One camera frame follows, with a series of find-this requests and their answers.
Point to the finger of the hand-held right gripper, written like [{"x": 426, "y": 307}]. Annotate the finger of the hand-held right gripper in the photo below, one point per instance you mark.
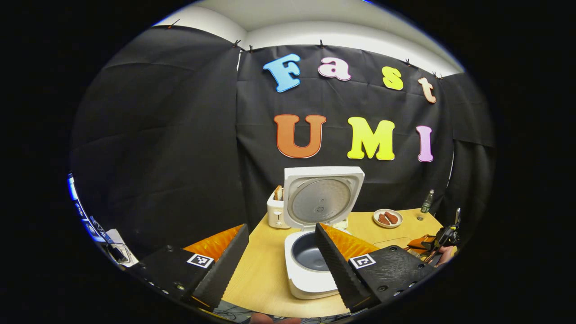
[{"x": 423, "y": 243}]

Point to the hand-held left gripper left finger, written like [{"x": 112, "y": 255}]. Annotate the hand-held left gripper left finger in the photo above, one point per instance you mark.
[{"x": 227, "y": 265}]

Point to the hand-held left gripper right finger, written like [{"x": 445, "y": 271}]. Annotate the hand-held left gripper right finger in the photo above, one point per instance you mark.
[{"x": 339, "y": 270}]

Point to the white rice cooker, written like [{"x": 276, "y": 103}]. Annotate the white rice cooker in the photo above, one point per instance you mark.
[{"x": 324, "y": 198}]

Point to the clear water bottle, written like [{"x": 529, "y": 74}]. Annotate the clear water bottle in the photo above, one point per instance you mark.
[{"x": 427, "y": 202}]

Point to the white round plate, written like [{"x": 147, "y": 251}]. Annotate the white round plate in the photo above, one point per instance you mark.
[{"x": 388, "y": 226}]

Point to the brown meat piece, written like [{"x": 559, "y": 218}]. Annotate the brown meat piece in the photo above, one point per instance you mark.
[
  {"x": 392, "y": 217},
  {"x": 384, "y": 219}
]

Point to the white divided condiment dish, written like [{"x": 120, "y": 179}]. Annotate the white divided condiment dish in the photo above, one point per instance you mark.
[{"x": 343, "y": 224}]

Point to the white toaster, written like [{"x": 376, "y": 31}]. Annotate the white toaster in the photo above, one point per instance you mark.
[{"x": 275, "y": 216}]

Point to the toasted bread slice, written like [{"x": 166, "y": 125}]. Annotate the toasted bread slice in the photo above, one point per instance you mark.
[{"x": 278, "y": 193}]

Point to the white device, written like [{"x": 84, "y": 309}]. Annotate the white device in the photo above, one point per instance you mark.
[{"x": 130, "y": 254}]

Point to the black backdrop cloth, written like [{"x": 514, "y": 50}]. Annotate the black backdrop cloth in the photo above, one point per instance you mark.
[{"x": 171, "y": 157}]

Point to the blue white printed board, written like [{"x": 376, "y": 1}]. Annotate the blue white printed board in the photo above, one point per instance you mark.
[{"x": 83, "y": 211}]

